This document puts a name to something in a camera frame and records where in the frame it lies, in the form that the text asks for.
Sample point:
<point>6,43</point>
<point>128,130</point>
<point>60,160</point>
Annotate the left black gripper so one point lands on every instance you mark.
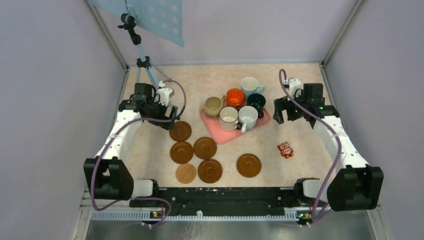
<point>163,108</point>

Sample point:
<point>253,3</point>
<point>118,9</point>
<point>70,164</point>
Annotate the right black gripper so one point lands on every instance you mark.
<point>281,104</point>

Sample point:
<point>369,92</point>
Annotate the dark green mug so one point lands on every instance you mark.
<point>257,101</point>

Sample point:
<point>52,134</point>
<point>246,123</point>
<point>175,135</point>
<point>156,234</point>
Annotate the dark wooden coaster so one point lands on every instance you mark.
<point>181,131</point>
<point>205,148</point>
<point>248,165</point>
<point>210,171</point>
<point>181,152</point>

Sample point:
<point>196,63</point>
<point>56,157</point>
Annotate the light wooden coaster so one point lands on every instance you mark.
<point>186,173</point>

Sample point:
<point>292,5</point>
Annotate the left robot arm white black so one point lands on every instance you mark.
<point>106,174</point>

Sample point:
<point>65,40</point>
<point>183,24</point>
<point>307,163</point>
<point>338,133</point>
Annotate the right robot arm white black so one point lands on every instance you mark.
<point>357,184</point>

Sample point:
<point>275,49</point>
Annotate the white mug front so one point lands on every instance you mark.
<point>247,118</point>

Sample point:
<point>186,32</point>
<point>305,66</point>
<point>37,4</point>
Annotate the light blue mug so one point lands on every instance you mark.
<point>250,85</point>

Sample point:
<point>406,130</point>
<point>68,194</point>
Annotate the orange glass mug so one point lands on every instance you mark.
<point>235,98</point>

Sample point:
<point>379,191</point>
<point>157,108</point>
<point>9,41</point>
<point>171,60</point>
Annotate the red owl figurine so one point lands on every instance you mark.
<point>285,150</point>

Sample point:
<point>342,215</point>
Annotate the white mug dark rim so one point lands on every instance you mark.
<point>229,119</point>

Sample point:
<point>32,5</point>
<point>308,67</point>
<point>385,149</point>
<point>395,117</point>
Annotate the beige mug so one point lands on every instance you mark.
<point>213,106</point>

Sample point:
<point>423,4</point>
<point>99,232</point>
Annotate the blue tripod stand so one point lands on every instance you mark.
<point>143,61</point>

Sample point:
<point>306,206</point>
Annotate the blue perforated board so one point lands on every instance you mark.
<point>160,17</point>

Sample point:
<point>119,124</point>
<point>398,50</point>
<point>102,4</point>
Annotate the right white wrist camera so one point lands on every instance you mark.
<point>295,87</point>

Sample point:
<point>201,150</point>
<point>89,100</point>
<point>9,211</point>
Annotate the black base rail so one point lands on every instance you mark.
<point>226,201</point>

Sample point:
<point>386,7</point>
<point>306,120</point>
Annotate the white cable duct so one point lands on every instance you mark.
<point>147,215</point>

